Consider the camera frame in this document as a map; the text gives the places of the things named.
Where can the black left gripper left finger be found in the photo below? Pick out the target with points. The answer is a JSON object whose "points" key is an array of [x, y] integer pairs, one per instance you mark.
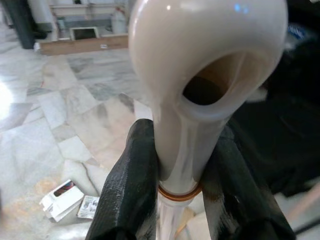
{"points": [[130, 190]]}

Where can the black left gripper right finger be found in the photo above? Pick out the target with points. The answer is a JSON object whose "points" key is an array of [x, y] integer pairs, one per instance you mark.
{"points": [[237, 200]]}

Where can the beige broom with grey bristles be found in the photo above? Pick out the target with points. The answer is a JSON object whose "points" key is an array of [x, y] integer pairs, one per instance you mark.
{"points": [[175, 50]]}

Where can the printed paper leaflet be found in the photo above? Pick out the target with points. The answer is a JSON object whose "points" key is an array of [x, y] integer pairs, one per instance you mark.
{"points": [[87, 205]]}

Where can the large black bag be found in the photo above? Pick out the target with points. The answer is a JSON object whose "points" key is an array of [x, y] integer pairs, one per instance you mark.
{"points": [[275, 150]]}

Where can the white cardboard carton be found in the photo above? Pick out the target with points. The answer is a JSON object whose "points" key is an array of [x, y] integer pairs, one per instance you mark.
{"points": [[65, 202]]}

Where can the low wooden board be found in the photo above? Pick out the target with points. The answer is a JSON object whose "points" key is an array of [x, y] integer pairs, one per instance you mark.
{"points": [[87, 45]]}

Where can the white framed panel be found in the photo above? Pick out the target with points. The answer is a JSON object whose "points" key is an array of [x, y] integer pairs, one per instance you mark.
{"points": [[72, 33]]}

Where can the white plastic bottle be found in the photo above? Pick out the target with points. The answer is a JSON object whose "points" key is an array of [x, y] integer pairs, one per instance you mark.
{"points": [[118, 21]]}

